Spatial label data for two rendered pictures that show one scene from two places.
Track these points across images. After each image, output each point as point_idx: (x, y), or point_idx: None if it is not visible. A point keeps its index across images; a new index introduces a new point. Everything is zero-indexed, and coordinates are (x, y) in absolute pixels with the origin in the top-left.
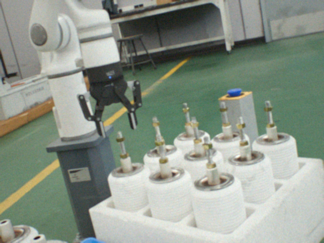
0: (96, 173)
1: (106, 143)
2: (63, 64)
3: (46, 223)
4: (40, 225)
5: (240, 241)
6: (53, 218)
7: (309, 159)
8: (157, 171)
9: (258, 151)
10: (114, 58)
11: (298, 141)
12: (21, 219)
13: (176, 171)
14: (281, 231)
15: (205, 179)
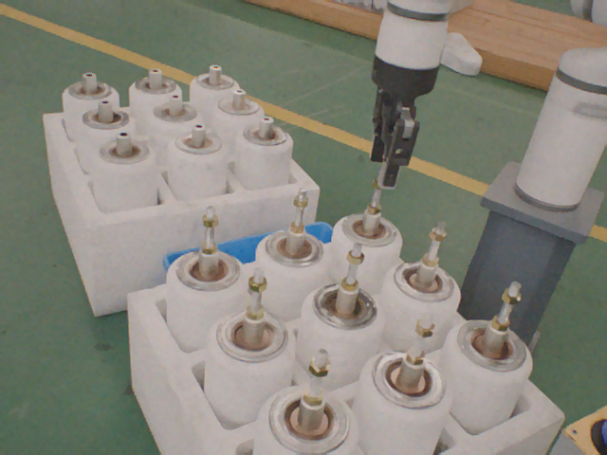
0: (480, 246)
1: (535, 238)
2: (572, 54)
3: (565, 292)
4: (561, 284)
5: (131, 304)
6: (578, 300)
7: None
8: (319, 245)
9: (259, 358)
10: (384, 54)
11: None
12: (596, 269)
13: (293, 258)
14: (170, 416)
15: (224, 265)
